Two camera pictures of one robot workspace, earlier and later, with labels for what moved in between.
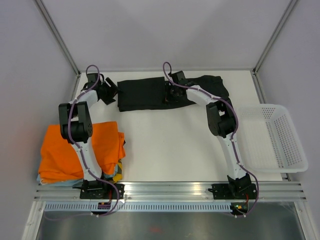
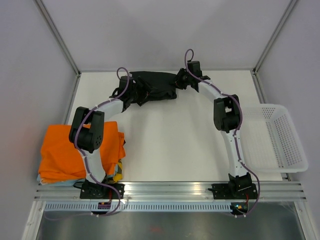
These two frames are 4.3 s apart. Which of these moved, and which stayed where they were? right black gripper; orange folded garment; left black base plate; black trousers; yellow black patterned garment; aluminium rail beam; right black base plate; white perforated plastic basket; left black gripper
Moved: left black gripper; black trousers; right black gripper
Stayed: yellow black patterned garment; white perforated plastic basket; left black base plate; orange folded garment; aluminium rail beam; right black base plate
